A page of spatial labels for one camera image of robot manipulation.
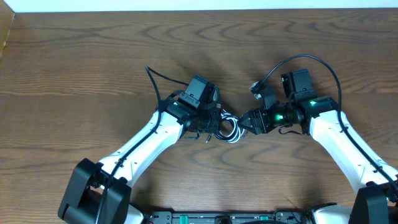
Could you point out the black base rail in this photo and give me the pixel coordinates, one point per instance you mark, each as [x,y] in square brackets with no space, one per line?
[217,217]

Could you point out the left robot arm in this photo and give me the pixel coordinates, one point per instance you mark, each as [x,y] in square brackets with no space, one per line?
[99,192]

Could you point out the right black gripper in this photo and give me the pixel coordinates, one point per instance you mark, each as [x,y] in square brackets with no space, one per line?
[251,114]

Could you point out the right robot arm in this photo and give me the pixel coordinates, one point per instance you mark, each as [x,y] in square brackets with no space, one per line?
[319,118]

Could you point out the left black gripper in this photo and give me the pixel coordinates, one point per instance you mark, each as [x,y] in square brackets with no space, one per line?
[214,119]

